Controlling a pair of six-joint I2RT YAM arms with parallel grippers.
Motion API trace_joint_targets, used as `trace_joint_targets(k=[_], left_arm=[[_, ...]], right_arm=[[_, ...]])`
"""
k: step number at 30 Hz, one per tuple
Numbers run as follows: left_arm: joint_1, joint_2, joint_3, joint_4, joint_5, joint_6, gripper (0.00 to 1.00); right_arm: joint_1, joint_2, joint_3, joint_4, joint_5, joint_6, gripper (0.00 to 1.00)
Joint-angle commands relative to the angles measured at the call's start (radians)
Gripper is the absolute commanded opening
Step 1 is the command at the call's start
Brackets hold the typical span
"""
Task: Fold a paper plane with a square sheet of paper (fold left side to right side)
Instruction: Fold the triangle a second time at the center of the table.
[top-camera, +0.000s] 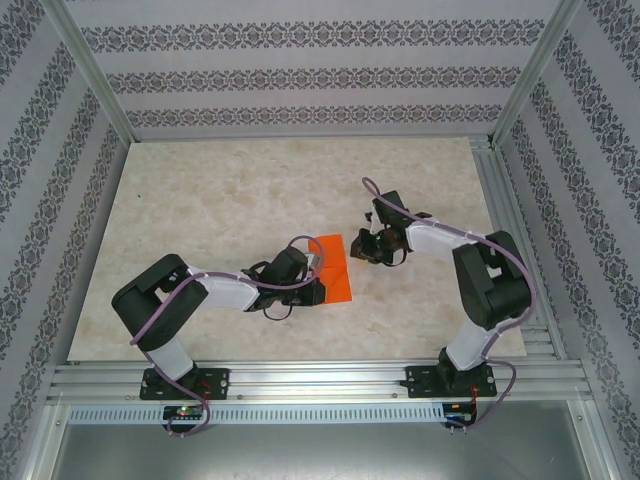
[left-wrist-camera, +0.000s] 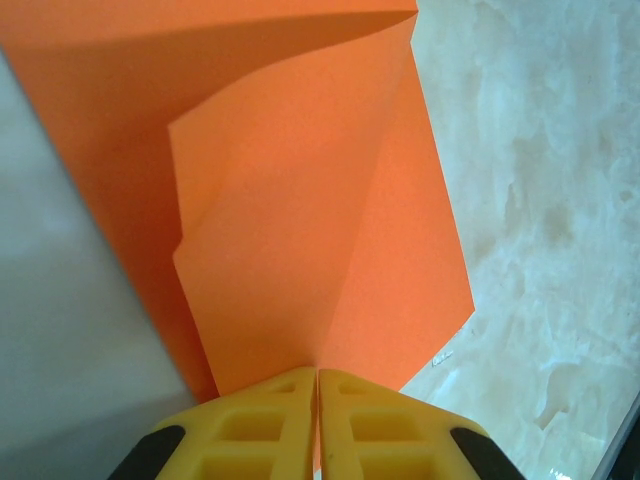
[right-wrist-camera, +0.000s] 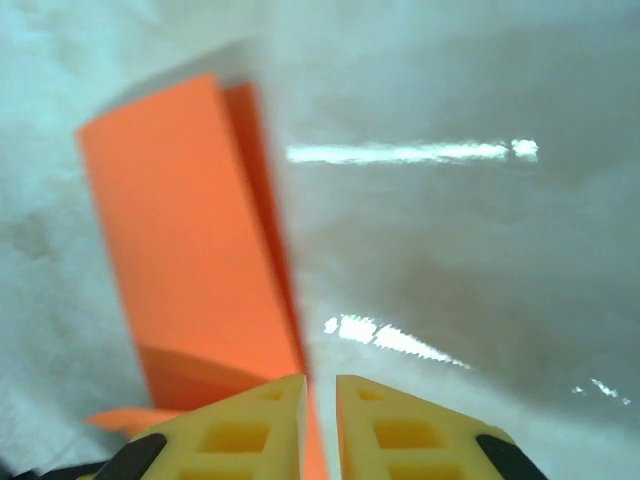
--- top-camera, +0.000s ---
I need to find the grey metal panel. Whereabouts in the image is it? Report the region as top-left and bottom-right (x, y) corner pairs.
(49, 422), (594, 480)

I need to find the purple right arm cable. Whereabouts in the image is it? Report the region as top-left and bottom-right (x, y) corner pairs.
(360, 175), (537, 434)

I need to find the slotted grey cable duct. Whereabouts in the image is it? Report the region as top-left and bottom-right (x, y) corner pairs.
(67, 403), (447, 426)

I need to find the aluminium frame post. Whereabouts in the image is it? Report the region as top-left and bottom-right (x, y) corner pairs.
(39, 0), (137, 145)
(490, 0), (586, 147)

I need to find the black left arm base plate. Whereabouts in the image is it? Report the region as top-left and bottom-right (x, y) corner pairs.
(139, 367), (231, 402)

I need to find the circuit board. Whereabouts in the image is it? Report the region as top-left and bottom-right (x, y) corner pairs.
(444, 402), (479, 426)
(163, 405), (205, 421)

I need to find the aluminium side rail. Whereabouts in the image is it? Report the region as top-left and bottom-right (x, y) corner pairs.
(468, 135), (569, 361)

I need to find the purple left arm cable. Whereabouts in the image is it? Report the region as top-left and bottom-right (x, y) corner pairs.
(129, 234), (326, 440)

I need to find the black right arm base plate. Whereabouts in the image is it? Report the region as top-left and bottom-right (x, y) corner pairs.
(405, 364), (499, 400)

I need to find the right circuit board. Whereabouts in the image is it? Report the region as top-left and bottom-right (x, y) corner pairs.
(444, 402), (479, 426)

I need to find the left circuit board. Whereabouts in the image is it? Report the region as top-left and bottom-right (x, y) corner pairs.
(163, 405), (205, 421)

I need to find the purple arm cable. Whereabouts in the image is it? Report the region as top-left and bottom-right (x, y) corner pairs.
(129, 234), (326, 440)
(360, 175), (537, 434)

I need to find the long aluminium mounting rail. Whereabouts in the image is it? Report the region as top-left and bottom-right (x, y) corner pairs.
(47, 357), (599, 404)

